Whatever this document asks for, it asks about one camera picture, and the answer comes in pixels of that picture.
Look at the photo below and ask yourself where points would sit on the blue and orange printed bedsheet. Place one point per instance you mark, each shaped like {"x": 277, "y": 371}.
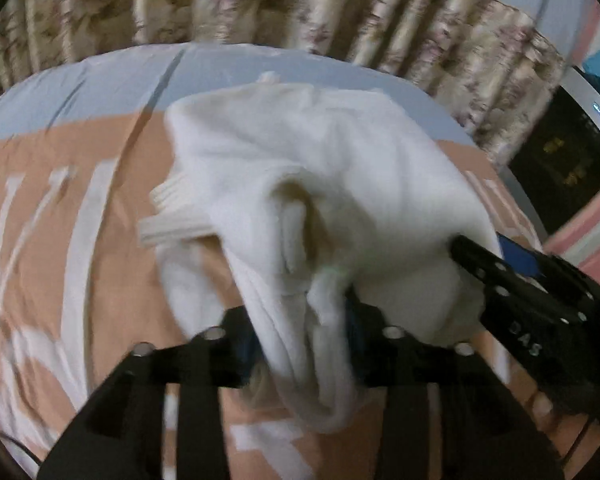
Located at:
{"x": 55, "y": 260}

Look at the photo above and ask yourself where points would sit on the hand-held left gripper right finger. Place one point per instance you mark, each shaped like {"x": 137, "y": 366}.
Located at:
{"x": 357, "y": 340}

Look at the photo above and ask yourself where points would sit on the white framed dark appliance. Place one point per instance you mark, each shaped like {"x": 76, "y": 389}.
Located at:
{"x": 560, "y": 160}

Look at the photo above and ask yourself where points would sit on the pink striped cloth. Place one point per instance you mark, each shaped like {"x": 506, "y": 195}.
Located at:
{"x": 590, "y": 245}

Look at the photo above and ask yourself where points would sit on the white knit sweater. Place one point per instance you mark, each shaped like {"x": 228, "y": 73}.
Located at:
{"x": 330, "y": 160}

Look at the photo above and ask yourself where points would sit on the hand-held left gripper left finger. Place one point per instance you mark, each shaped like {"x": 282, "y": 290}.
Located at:
{"x": 230, "y": 355}

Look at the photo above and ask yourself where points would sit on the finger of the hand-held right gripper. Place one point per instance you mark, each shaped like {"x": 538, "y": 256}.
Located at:
{"x": 520, "y": 255}
{"x": 480, "y": 260}

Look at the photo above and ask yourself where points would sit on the floral curtain with blue top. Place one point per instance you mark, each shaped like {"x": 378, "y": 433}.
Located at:
{"x": 280, "y": 5}

